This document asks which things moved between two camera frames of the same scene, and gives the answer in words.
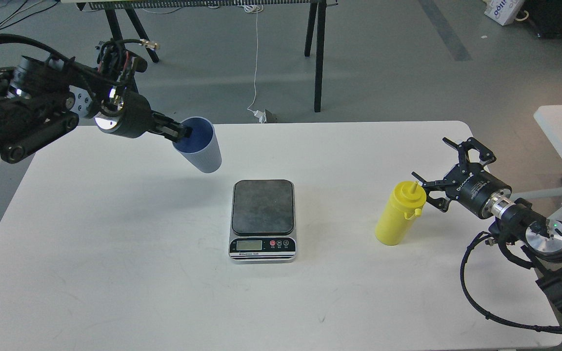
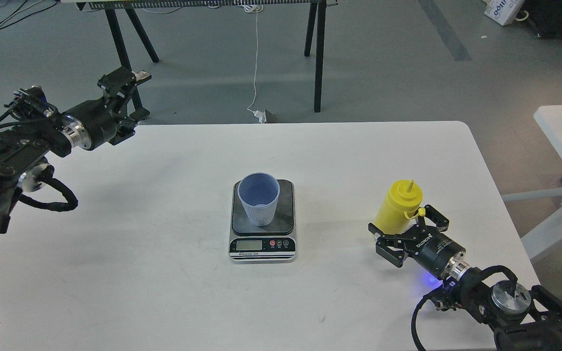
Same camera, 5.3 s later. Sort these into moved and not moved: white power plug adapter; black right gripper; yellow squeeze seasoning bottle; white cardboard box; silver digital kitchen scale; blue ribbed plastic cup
Moved: blue ribbed plastic cup; black right gripper
Not moved: white cardboard box; white power plug adapter; yellow squeeze seasoning bottle; silver digital kitchen scale
